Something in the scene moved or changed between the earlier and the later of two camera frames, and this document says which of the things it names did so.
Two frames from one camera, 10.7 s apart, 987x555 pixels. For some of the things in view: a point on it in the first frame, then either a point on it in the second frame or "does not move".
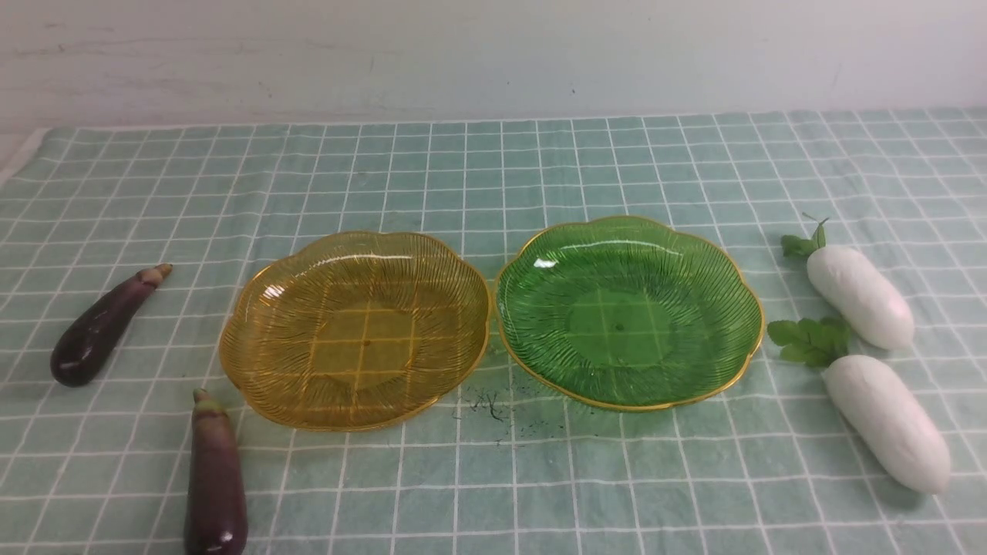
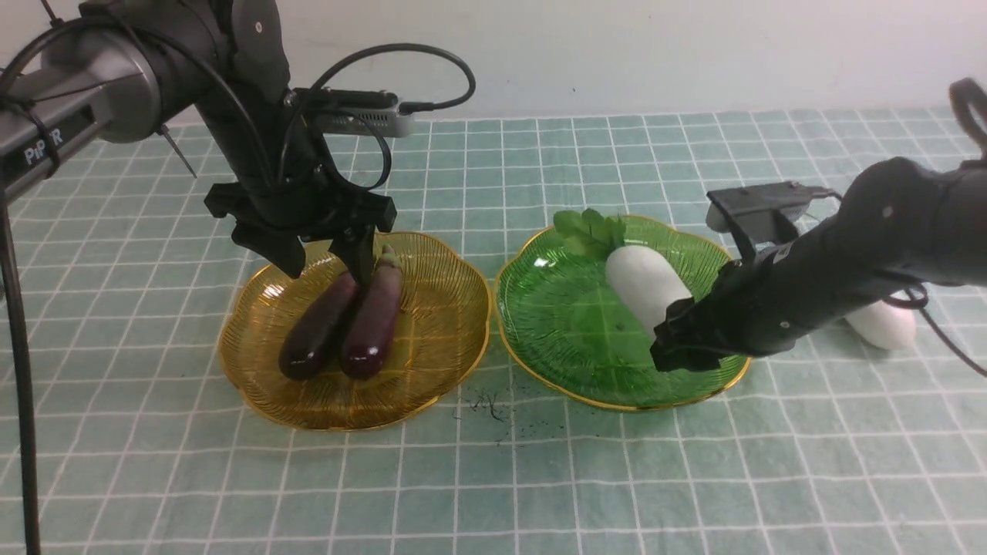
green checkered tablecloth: [771, 465] does not move
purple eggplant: [83, 346] to [310, 345]
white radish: [887, 423] to [645, 284]
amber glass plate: [355, 330] does not move
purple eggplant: [217, 518] to [366, 341]
